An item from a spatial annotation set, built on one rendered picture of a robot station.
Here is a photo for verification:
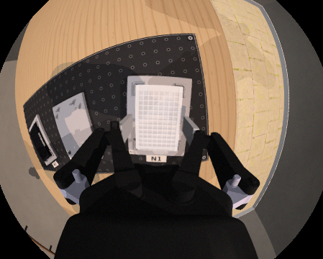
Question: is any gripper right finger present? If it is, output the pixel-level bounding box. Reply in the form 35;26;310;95
170;116;260;210

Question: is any grey flat plate with small pegs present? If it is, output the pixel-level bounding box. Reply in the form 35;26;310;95
53;92;94;159

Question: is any grey l-shaped plate nest frame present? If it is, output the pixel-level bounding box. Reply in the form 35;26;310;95
29;114;58;165

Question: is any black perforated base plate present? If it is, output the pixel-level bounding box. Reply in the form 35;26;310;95
23;33;209;172

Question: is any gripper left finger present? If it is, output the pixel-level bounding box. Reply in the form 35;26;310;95
53;114;142;205

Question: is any black well plate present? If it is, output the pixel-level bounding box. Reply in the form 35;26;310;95
29;122;52;162

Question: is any white well plate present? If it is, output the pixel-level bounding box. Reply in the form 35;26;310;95
135;85;183;151

